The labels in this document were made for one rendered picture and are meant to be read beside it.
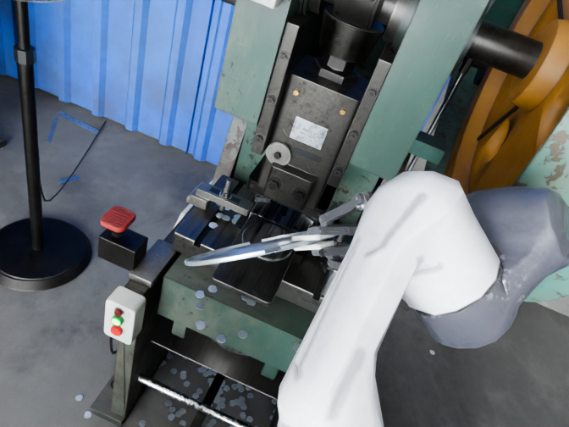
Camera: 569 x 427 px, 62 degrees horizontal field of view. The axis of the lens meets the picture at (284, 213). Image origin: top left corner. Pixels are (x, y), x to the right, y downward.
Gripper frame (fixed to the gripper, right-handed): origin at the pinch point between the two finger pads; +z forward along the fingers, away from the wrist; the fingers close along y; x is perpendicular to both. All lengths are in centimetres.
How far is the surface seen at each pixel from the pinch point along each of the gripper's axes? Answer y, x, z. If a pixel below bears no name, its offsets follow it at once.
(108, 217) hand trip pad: 11, 16, 50
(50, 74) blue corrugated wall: 98, -16, 220
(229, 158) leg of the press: 22, -27, 67
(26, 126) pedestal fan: 45, 20, 106
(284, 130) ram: 21.6, -13.9, 19.8
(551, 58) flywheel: 22, -38, -23
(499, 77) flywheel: 26, -66, 1
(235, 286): -8.8, -0.1, 28.4
